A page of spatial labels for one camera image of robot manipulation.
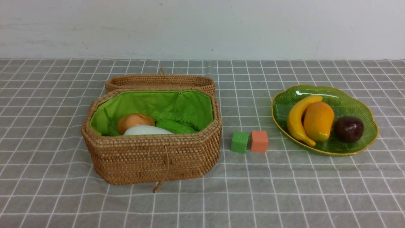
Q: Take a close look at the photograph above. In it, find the light green toy cucumber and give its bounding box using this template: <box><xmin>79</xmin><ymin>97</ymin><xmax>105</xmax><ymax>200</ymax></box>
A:
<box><xmin>156</xmin><ymin>119</ymin><xmax>197</xmax><ymax>134</ymax></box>

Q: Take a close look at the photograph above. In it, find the white toy radish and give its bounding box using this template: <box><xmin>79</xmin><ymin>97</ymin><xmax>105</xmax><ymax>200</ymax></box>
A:
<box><xmin>123</xmin><ymin>124</ymin><xmax>174</xmax><ymax>136</ymax></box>

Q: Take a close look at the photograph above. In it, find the brown toy potato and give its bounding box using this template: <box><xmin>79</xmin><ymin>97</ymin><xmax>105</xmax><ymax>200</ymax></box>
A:
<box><xmin>117</xmin><ymin>113</ymin><xmax>156</xmax><ymax>135</ymax></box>

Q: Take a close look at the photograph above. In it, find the yellow toy banana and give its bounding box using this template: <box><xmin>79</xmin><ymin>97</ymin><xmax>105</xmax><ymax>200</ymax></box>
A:
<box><xmin>287</xmin><ymin>95</ymin><xmax>323</xmax><ymax>146</ymax></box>

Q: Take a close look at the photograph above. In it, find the orange yellow toy mango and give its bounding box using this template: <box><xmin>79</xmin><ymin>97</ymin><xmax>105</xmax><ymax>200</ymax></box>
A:
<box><xmin>303</xmin><ymin>102</ymin><xmax>335</xmax><ymax>142</ymax></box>

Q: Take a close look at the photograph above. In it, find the dark red passion fruit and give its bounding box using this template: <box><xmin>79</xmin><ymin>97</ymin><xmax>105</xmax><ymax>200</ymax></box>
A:
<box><xmin>333</xmin><ymin>116</ymin><xmax>365</xmax><ymax>143</ymax></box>

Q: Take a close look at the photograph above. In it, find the green cube block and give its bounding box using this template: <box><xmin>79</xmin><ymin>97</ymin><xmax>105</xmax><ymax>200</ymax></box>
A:
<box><xmin>230</xmin><ymin>131</ymin><xmax>249</xmax><ymax>154</ymax></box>

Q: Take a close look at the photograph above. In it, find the woven rattan basket lid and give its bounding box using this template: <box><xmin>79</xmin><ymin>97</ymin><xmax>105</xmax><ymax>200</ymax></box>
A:
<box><xmin>105</xmin><ymin>69</ymin><xmax>216</xmax><ymax>96</ymax></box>

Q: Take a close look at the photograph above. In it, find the orange cube block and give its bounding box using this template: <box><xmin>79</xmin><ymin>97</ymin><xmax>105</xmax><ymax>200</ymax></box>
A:
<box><xmin>251</xmin><ymin>131</ymin><xmax>269</xmax><ymax>153</ymax></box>

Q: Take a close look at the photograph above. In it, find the woven rattan basket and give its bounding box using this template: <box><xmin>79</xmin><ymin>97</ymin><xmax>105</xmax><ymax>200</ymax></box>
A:
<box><xmin>81</xmin><ymin>88</ymin><xmax>222</xmax><ymax>192</ymax></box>

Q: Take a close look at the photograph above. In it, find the green glass plate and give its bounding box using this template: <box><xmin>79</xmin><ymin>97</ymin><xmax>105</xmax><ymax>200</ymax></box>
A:
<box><xmin>271</xmin><ymin>84</ymin><xmax>379</xmax><ymax>157</ymax></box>

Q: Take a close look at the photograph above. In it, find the grey checked tablecloth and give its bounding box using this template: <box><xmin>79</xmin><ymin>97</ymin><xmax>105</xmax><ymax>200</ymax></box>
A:
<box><xmin>0</xmin><ymin>59</ymin><xmax>405</xmax><ymax>228</ymax></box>

